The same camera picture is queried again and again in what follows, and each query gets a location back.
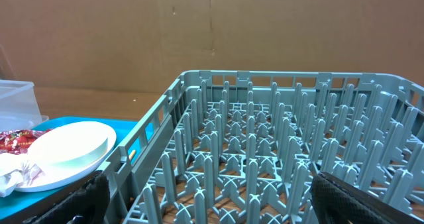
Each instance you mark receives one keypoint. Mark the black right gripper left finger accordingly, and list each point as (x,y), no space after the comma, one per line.
(86,205)

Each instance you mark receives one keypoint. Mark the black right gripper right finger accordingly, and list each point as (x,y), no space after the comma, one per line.
(337,202)

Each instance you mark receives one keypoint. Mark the white napkin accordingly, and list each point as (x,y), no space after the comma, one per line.
(16,170)

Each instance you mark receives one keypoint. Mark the red snack wrapper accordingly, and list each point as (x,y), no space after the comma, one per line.
(18,141)

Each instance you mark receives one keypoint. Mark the pink plate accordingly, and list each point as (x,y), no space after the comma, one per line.
(67,153)

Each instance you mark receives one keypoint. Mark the cream bowl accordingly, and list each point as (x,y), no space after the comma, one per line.
(70,146)

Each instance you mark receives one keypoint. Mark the teal plastic tray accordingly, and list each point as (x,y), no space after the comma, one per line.
(20,201)

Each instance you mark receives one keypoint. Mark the wooden chopstick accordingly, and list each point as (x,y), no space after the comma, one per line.
(132,154)

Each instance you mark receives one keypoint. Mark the clear plastic bin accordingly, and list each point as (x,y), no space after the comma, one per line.
(19,107)

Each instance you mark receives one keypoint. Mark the grey dish rack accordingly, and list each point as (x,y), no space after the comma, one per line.
(243,147)

